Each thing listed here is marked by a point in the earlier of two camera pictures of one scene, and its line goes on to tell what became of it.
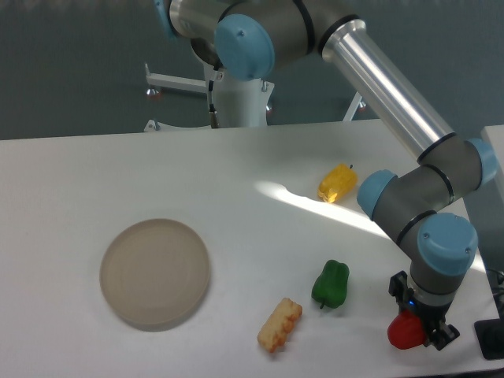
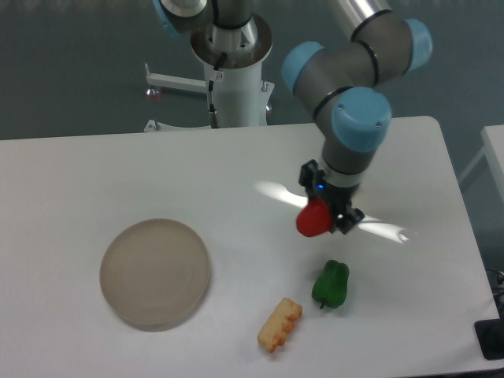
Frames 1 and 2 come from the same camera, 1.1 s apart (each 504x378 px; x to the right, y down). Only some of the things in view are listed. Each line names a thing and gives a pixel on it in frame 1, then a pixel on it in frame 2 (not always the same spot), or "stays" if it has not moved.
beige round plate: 154,271 stays
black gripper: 429,315 to 337,198
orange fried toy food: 279,324 stays
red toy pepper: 405,330 to 315,217
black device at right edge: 491,338 stays
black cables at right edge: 496,279 stays
